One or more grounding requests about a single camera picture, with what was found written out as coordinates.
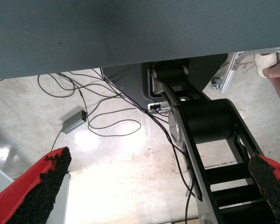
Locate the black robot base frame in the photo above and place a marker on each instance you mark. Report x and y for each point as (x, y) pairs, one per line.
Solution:
(207, 121)

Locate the short aluminium frame profile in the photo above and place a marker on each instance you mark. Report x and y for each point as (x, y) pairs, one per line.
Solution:
(231, 72)

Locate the grey caster wheel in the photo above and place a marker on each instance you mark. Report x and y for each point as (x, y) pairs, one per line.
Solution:
(215, 84)

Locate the dark grey table cloth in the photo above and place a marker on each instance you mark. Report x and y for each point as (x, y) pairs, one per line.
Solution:
(107, 30)

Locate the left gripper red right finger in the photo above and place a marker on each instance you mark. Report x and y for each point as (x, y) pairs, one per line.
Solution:
(273, 189)

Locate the white shoe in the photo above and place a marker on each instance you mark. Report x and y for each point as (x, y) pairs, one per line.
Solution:
(266, 62)

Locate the grey power box red light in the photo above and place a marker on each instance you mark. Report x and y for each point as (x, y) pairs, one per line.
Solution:
(73, 121)

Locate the aluminium table rail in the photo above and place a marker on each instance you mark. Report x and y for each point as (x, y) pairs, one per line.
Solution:
(270, 50)

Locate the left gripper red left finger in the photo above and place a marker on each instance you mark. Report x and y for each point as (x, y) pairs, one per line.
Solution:
(25, 193)

